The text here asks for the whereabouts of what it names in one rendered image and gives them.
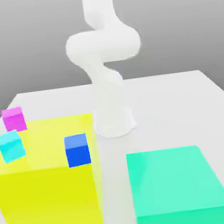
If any small blue cube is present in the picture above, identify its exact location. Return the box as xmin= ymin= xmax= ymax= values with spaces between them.
xmin=63 ymin=132 xmax=92 ymax=169

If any small magenta cube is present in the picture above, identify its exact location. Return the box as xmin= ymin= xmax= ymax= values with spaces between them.
xmin=0 ymin=105 xmax=28 ymax=134

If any small cyan cube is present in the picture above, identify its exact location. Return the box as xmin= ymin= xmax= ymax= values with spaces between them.
xmin=0 ymin=128 xmax=28 ymax=165

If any large turquoise box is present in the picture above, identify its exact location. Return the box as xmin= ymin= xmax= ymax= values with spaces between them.
xmin=126 ymin=141 xmax=224 ymax=224

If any large yellow box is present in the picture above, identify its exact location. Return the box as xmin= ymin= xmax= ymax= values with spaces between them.
xmin=0 ymin=112 xmax=109 ymax=224

